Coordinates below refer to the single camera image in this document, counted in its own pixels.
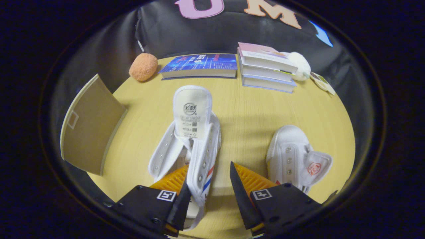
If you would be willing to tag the beige storage box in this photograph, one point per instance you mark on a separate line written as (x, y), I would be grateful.
(89, 126)

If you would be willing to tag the black backdrop cloth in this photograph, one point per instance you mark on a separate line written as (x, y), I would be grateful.
(166, 30)

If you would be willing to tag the pink cover book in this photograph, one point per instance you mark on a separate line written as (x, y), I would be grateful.
(262, 54)

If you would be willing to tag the white plush ball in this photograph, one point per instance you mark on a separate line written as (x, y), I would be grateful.
(300, 64)

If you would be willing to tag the pale blue cover book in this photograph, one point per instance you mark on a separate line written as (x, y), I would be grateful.
(269, 84)

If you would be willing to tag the small colour palette card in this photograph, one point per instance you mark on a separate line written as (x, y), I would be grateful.
(322, 83)

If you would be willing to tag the white canvas shoe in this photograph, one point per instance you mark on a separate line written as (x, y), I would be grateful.
(192, 109)
(289, 142)

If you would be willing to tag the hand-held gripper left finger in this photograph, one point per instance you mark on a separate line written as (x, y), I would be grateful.
(179, 209)

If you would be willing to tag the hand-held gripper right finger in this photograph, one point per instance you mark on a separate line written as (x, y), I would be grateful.
(242, 199)

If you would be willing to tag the orange sponge ball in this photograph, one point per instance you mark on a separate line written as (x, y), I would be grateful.
(143, 66)

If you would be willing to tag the white cover book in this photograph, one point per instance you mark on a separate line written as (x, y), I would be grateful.
(265, 73)

